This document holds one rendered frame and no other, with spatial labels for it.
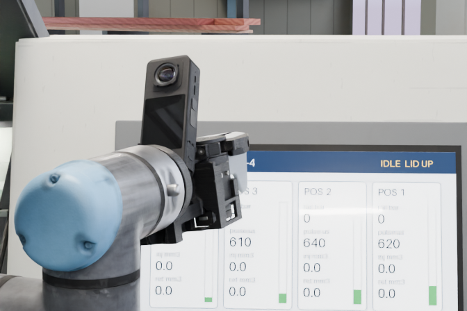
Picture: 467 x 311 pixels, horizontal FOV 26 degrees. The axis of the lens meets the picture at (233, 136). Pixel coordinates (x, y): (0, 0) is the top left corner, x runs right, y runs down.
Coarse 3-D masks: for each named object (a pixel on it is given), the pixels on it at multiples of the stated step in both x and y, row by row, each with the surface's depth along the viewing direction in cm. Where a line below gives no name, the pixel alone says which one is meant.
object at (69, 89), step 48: (48, 48) 132; (96, 48) 132; (144, 48) 131; (192, 48) 131; (240, 48) 131; (288, 48) 130; (336, 48) 130; (384, 48) 130; (432, 48) 129; (48, 96) 131; (96, 96) 131; (240, 96) 130; (288, 96) 130; (336, 96) 129; (384, 96) 129; (432, 96) 129; (48, 144) 130; (96, 144) 130
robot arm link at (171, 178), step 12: (144, 156) 82; (156, 156) 83; (168, 156) 85; (156, 168) 82; (168, 168) 83; (168, 180) 83; (180, 180) 84; (168, 192) 82; (180, 192) 82; (168, 204) 82; (180, 204) 84; (168, 216) 83; (156, 228) 82
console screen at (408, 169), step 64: (128, 128) 130; (256, 128) 129; (320, 128) 128; (384, 128) 128; (448, 128) 128; (256, 192) 128; (320, 192) 127; (384, 192) 127; (448, 192) 127; (192, 256) 127; (256, 256) 127; (320, 256) 127; (384, 256) 126; (448, 256) 126
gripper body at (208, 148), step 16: (208, 144) 91; (176, 160) 85; (208, 160) 92; (224, 160) 93; (192, 176) 92; (208, 176) 91; (224, 176) 94; (192, 192) 91; (208, 192) 91; (224, 192) 94; (192, 208) 90; (208, 208) 92; (224, 208) 92; (240, 208) 96; (176, 224) 87; (192, 224) 92; (208, 224) 92; (224, 224) 92; (144, 240) 88; (160, 240) 88; (176, 240) 86
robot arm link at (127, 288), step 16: (0, 288) 80; (16, 288) 79; (32, 288) 79; (48, 288) 76; (64, 288) 75; (80, 288) 75; (96, 288) 75; (112, 288) 75; (128, 288) 76; (0, 304) 78; (16, 304) 78; (32, 304) 78; (48, 304) 76; (64, 304) 75; (80, 304) 75; (96, 304) 75; (112, 304) 75; (128, 304) 76
